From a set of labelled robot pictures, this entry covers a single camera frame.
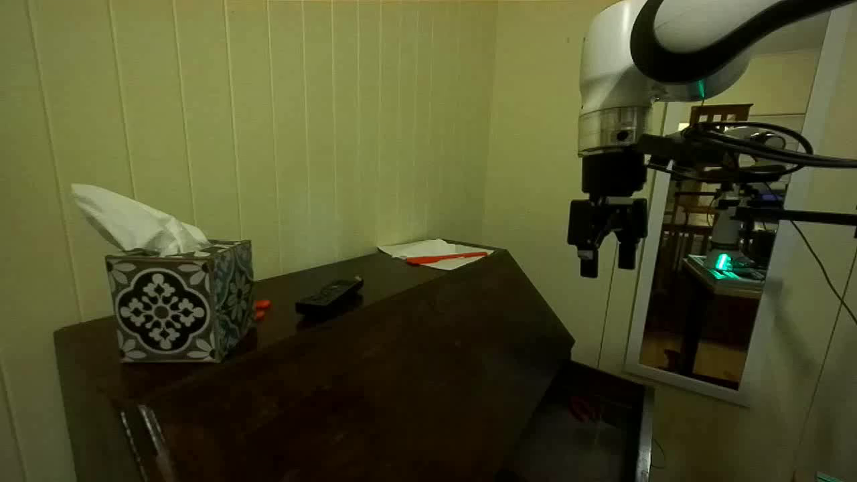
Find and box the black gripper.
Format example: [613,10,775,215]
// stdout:
[566,147,650,282]

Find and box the white framed mirror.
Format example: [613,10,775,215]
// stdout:
[622,93,793,409]

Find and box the white paper sheet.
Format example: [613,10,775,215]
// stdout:
[374,235,496,273]

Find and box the dark wooden desk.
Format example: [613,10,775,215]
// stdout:
[50,243,661,482]

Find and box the black remote control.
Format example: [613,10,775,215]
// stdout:
[291,273,366,320]

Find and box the patterned tissue box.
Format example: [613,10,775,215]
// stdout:
[103,235,256,368]

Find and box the white tissue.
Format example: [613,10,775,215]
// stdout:
[69,182,212,261]

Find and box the thick black cable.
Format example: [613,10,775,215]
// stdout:
[638,123,857,175]

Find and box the thin black cable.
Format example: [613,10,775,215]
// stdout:
[787,218,857,328]

